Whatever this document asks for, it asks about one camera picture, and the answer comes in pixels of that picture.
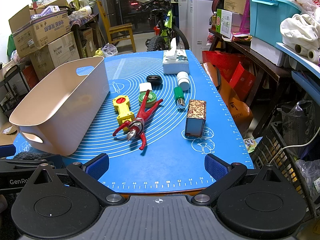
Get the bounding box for floral patterned rectangular box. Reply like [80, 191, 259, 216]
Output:
[185, 99, 206, 137]

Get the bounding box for red silver ultraman figure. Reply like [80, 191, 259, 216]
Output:
[112, 89, 163, 151]

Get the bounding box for yellow toy with red dial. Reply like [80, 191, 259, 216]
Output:
[112, 95, 135, 125]

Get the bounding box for beige plastic storage bin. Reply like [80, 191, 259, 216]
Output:
[9, 56, 109, 156]

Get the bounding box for green round tin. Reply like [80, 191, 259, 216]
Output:
[138, 91, 157, 108]

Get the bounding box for white pill bottle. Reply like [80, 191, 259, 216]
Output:
[177, 72, 190, 91]

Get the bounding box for black plastic crate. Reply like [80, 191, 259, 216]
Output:
[249, 107, 319, 219]

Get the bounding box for orange paper bag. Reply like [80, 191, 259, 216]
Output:
[202, 62, 253, 137]

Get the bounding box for blue silicone baking mat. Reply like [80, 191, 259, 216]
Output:
[15, 51, 254, 193]

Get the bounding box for black metal shelf rack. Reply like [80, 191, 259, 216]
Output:
[1, 63, 30, 118]

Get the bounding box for white square eraser block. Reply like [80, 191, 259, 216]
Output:
[139, 82, 152, 93]

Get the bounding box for red gift bag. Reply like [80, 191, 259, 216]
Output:
[202, 50, 256, 101]

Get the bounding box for dark wooden side table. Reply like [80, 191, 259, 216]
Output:
[208, 28, 291, 106]

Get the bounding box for black small case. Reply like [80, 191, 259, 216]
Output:
[146, 75, 163, 86]

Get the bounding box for lower cardboard box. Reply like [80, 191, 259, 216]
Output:
[29, 31, 80, 80]

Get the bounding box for white tissue box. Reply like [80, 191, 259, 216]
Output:
[163, 38, 189, 74]

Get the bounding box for wooden chair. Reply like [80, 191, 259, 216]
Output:
[96, 0, 136, 53]

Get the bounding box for upper cardboard box open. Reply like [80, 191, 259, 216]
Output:
[9, 0, 70, 57]

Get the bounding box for green black bicycle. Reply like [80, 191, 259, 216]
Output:
[136, 0, 189, 51]

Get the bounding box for green white product box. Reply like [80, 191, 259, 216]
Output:
[216, 9, 233, 38]

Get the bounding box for white refrigerator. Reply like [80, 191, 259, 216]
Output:
[178, 0, 213, 62]

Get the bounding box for teal plastic storage crate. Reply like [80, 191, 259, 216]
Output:
[249, 0, 302, 46]

